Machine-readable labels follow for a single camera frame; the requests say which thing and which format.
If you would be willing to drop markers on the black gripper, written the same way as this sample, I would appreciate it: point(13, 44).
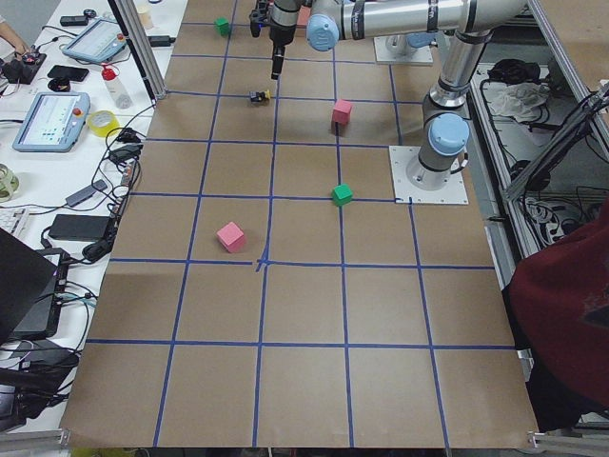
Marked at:
point(280, 35)

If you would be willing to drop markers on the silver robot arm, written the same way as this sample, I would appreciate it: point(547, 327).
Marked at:
point(282, 19)
point(445, 132)

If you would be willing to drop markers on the green cube far right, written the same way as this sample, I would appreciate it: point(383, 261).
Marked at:
point(223, 26)

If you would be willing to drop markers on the green cube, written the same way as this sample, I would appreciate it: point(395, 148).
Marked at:
point(341, 195)
point(223, 26)

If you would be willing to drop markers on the pink cube far left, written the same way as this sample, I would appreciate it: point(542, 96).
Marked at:
point(341, 114)

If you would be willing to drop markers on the pink cube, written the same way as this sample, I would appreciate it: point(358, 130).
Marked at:
point(341, 114)
point(231, 237)

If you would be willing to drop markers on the green cube near left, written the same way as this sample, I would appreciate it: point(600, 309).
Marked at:
point(341, 195)

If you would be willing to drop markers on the white squeeze bottle red cap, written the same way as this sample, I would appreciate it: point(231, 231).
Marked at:
point(115, 88)

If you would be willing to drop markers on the teach pendant far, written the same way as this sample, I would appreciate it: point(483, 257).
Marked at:
point(98, 43)

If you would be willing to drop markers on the teach pendant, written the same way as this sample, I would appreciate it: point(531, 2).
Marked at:
point(98, 43)
point(53, 123)

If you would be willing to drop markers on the pink cube centre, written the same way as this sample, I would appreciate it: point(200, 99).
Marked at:
point(231, 237)

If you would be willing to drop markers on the yellow tape roll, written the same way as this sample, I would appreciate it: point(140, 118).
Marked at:
point(103, 123)

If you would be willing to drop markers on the black smartphone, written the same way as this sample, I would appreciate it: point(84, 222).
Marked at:
point(73, 74)

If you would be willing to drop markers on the teach pendant near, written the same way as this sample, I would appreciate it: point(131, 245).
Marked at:
point(53, 123)

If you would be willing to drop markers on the black power brick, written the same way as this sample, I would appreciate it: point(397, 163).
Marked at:
point(69, 227)

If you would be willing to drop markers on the black laptop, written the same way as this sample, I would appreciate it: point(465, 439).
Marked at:
point(31, 283)

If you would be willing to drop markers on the person in dark red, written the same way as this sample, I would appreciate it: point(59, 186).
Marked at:
point(557, 304)

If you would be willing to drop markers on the aluminium frame post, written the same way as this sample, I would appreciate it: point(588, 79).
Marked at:
point(125, 14)

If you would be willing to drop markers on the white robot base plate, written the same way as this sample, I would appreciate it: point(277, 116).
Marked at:
point(414, 184)

